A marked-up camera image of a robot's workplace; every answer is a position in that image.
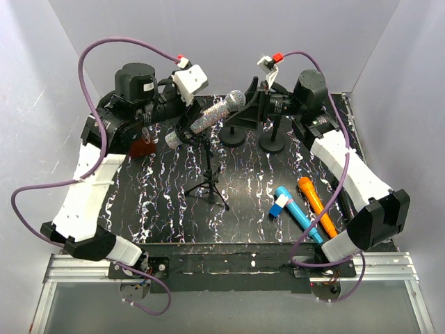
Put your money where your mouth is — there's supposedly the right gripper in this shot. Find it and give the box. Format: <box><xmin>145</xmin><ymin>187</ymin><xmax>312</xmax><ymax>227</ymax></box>
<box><xmin>223</xmin><ymin>77</ymin><xmax>304</xmax><ymax>132</ymax></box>

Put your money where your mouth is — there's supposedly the glitter silver microphone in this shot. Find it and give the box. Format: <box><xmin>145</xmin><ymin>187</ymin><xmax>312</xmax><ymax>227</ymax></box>
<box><xmin>182</xmin><ymin>90</ymin><xmax>246</xmax><ymax>140</ymax></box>

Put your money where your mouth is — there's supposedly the shock mount tripod stand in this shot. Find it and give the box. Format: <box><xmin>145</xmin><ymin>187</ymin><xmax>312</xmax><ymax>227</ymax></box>
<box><xmin>184</xmin><ymin>131</ymin><xmax>229</xmax><ymax>211</ymax></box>

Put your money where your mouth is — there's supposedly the round base stand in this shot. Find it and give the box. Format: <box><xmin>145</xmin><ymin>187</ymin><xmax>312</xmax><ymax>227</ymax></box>
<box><xmin>218</xmin><ymin>127</ymin><xmax>246</xmax><ymax>147</ymax></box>
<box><xmin>259</xmin><ymin>116</ymin><xmax>285</xmax><ymax>154</ymax></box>

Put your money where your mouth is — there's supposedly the cyan toy microphone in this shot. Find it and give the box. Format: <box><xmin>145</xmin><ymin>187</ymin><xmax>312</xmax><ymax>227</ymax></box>
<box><xmin>274</xmin><ymin>186</ymin><xmax>312</xmax><ymax>230</ymax></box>

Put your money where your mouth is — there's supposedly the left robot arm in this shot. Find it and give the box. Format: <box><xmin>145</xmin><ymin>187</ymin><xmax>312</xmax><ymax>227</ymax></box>
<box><xmin>40</xmin><ymin>63</ymin><xmax>208</xmax><ymax>278</ymax></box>

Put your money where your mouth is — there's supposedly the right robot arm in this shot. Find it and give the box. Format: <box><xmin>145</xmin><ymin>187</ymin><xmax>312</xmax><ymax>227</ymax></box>
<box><xmin>227</xmin><ymin>70</ymin><xmax>410</xmax><ymax>277</ymax></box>

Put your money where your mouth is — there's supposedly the brown red box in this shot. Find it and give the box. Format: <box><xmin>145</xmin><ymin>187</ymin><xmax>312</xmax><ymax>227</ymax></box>
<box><xmin>128</xmin><ymin>137</ymin><xmax>156</xmax><ymax>158</ymax></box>

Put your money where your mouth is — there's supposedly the blue white block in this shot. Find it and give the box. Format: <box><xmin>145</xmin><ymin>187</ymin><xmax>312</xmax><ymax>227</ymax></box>
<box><xmin>269</xmin><ymin>194</ymin><xmax>289</xmax><ymax>218</ymax></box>

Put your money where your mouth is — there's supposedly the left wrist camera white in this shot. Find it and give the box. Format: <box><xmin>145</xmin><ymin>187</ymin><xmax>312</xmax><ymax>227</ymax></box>
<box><xmin>172</xmin><ymin>65</ymin><xmax>209</xmax><ymax>106</ymax></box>

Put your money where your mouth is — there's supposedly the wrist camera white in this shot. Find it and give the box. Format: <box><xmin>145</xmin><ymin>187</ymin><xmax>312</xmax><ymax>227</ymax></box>
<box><xmin>172</xmin><ymin>65</ymin><xmax>209</xmax><ymax>106</ymax></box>
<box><xmin>257</xmin><ymin>53</ymin><xmax>283</xmax><ymax>88</ymax></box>

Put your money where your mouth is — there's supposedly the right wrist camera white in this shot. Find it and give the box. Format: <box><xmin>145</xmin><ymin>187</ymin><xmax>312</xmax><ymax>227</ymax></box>
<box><xmin>257</xmin><ymin>53</ymin><xmax>283</xmax><ymax>88</ymax></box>

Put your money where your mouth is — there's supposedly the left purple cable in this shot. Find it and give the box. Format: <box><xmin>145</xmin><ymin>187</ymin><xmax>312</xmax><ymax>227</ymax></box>
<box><xmin>10</xmin><ymin>36</ymin><xmax>191</xmax><ymax>316</ymax></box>

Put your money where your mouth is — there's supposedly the purple cable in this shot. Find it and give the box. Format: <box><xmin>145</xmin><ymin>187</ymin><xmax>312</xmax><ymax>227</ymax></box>
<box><xmin>274</xmin><ymin>51</ymin><xmax>366</xmax><ymax>303</ymax></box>
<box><xmin>10</xmin><ymin>36</ymin><xmax>191</xmax><ymax>316</ymax></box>

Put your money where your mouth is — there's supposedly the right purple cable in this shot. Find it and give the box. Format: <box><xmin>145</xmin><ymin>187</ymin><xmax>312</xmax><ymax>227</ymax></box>
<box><xmin>274</xmin><ymin>51</ymin><xmax>366</xmax><ymax>303</ymax></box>

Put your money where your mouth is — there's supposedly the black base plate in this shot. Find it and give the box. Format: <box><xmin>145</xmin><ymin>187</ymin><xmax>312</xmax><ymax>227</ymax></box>
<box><xmin>93</xmin><ymin>241</ymin><xmax>397</xmax><ymax>295</ymax></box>

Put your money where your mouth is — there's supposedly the aluminium frame rail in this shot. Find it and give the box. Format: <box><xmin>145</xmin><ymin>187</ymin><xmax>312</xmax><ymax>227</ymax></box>
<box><xmin>30</xmin><ymin>252</ymin><xmax>434</xmax><ymax>333</ymax></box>

